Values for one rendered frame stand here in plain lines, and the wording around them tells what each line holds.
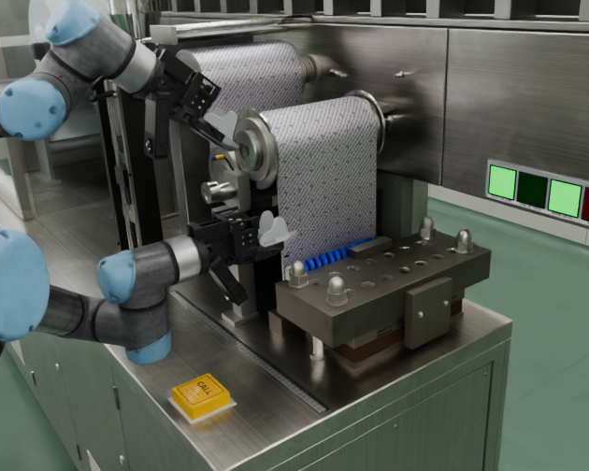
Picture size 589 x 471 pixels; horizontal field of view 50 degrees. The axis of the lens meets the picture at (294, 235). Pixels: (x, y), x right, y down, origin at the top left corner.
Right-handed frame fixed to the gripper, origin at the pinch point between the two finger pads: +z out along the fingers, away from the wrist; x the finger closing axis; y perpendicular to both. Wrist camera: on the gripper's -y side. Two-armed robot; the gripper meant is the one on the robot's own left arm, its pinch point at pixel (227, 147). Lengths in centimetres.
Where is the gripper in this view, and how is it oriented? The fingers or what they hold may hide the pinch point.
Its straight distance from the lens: 114.7
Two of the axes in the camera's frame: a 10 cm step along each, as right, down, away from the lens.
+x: -5.9, -2.8, 7.6
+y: 4.8, -8.8, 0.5
